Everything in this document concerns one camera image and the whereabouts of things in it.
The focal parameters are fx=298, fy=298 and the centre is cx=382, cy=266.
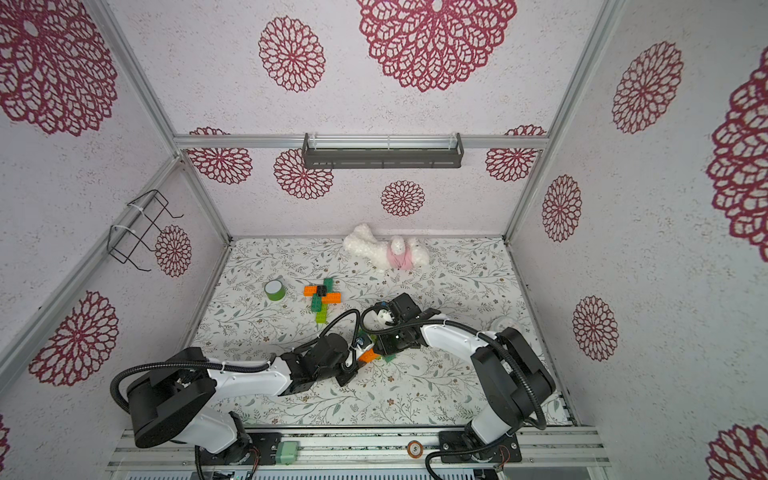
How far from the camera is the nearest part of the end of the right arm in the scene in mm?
661

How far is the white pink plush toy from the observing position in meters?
1.04

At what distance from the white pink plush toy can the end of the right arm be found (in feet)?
0.82

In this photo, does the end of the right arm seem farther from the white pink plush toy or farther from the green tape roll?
the green tape roll

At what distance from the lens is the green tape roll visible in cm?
101

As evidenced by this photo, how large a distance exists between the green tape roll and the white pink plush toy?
0.26 metres
